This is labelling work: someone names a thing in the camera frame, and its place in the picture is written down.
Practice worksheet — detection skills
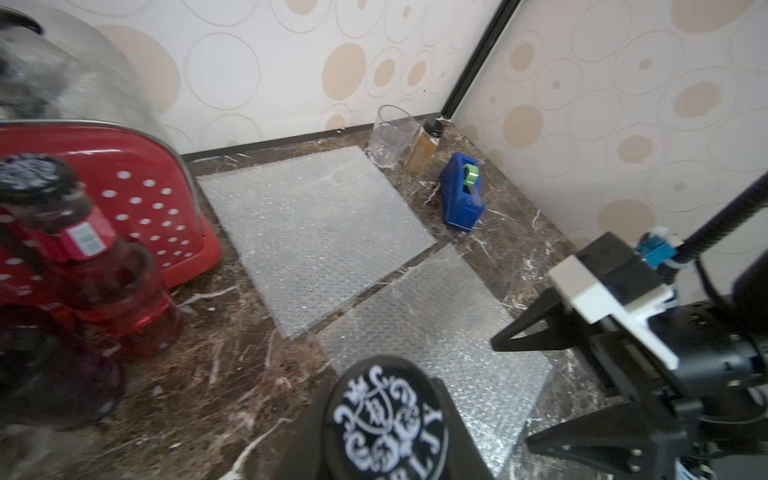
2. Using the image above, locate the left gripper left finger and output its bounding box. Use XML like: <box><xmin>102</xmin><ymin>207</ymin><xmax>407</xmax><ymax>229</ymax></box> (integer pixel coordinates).
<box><xmin>272</xmin><ymin>379</ymin><xmax>334</xmax><ymax>480</ymax></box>

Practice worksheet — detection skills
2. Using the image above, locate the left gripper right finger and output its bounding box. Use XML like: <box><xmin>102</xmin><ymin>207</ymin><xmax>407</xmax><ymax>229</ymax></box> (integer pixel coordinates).
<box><xmin>431</xmin><ymin>377</ymin><xmax>494</xmax><ymax>480</ymax></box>

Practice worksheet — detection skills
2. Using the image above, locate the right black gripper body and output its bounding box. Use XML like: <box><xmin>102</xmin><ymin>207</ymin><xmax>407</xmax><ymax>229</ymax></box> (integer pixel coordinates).
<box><xmin>590</xmin><ymin>302</ymin><xmax>767</xmax><ymax>472</ymax></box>

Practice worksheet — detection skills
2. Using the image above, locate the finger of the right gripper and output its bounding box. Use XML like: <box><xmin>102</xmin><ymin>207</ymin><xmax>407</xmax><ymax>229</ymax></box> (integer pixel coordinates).
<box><xmin>525</xmin><ymin>402</ymin><xmax>690</xmax><ymax>479</ymax></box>
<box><xmin>490</xmin><ymin>287</ymin><xmax>592</xmax><ymax>352</ymax></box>

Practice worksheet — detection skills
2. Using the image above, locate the red drink bottle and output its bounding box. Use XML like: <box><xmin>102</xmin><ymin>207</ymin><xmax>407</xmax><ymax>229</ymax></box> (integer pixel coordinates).
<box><xmin>1</xmin><ymin>154</ymin><xmax>183</xmax><ymax>358</ymax></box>
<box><xmin>321</xmin><ymin>355</ymin><xmax>450</xmax><ymax>480</ymax></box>

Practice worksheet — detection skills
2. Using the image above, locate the blue tape dispenser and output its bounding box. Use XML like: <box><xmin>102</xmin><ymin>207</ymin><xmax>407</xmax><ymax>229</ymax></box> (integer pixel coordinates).
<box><xmin>439</xmin><ymin>153</ymin><xmax>487</xmax><ymax>232</ymax></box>

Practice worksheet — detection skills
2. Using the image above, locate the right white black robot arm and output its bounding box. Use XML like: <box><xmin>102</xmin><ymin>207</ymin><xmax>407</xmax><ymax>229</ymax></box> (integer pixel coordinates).
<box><xmin>490</xmin><ymin>177</ymin><xmax>767</xmax><ymax>479</ymax></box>

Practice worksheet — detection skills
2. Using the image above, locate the brown spice jar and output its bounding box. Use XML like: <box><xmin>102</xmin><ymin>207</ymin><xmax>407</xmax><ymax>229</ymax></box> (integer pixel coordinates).
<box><xmin>404</xmin><ymin>117</ymin><xmax>445</xmax><ymax>174</ymax></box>

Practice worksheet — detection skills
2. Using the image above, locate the clear drinking glass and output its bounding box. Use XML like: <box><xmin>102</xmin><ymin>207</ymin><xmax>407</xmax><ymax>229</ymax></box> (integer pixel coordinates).
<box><xmin>366</xmin><ymin>104</ymin><xmax>419</xmax><ymax>169</ymax></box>

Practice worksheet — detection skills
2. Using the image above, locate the purple drink bottle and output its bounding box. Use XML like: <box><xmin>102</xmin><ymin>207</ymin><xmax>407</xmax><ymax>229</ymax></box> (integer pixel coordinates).
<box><xmin>1</xmin><ymin>304</ymin><xmax>126</xmax><ymax>430</ymax></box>

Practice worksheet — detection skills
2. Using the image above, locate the red perforated plastic basket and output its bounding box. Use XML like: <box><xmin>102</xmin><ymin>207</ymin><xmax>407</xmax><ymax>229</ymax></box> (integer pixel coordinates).
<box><xmin>1</xmin><ymin>120</ymin><xmax>221</xmax><ymax>308</ymax></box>

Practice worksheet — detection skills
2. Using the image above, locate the red drink bottle back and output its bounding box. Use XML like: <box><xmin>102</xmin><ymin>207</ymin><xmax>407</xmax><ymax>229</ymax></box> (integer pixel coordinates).
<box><xmin>1</xmin><ymin>154</ymin><xmax>183</xmax><ymax>358</ymax></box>

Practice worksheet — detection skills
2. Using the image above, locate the silver toaster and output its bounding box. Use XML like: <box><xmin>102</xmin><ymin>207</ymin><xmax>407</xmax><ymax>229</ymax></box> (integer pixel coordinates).
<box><xmin>1</xmin><ymin>1</ymin><xmax>172</xmax><ymax>144</ymax></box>

